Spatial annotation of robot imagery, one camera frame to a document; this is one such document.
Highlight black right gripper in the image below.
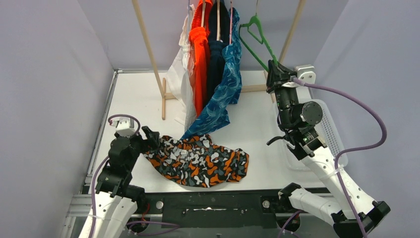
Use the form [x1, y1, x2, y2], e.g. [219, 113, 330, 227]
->
[266, 59, 299, 128]

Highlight camouflage orange grey shorts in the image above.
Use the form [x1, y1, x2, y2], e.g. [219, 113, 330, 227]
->
[144, 134, 249, 188]

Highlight green hanger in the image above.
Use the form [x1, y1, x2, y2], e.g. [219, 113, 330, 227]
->
[238, 0, 278, 72]

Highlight clear plastic basket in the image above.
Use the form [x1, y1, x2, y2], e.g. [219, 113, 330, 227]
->
[267, 89, 344, 172]

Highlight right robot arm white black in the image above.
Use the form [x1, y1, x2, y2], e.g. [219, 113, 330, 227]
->
[266, 59, 390, 238]

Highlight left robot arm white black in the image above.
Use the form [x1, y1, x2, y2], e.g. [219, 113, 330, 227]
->
[79, 126, 159, 238]

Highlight blue patterned shorts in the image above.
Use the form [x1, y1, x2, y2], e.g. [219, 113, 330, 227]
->
[182, 8, 242, 139]

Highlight navy blue shorts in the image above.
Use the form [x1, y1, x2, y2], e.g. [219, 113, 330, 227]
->
[205, 0, 230, 104]

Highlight white shorts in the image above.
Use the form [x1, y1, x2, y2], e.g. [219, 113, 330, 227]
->
[166, 4, 196, 131]

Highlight pink hanger of blue shorts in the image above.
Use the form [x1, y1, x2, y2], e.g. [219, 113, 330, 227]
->
[229, 0, 233, 44]

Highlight wooden hanger of navy shorts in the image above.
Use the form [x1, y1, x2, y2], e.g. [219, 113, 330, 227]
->
[216, 0, 220, 41]

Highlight wooden hanger of orange shorts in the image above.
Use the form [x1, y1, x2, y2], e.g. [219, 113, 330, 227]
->
[201, 0, 206, 28]

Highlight wooden clothes rack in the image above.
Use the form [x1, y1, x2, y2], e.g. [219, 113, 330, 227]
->
[132, 0, 306, 120]

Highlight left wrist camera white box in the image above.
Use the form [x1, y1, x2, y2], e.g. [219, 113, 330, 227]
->
[111, 117, 136, 137]

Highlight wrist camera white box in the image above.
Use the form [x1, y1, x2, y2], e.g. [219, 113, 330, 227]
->
[111, 117, 136, 137]
[294, 64, 316, 84]

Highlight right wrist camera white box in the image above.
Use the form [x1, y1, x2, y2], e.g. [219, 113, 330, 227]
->
[294, 64, 316, 84]

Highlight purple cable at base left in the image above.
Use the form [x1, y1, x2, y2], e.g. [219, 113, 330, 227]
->
[126, 220, 180, 237]

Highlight purple cable at base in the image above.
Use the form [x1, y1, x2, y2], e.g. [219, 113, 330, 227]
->
[277, 210, 303, 238]
[126, 220, 180, 237]

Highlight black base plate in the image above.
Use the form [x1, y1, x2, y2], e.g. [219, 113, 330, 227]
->
[128, 189, 296, 229]

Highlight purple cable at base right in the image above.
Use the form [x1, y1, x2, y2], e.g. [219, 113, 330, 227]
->
[277, 210, 303, 238]

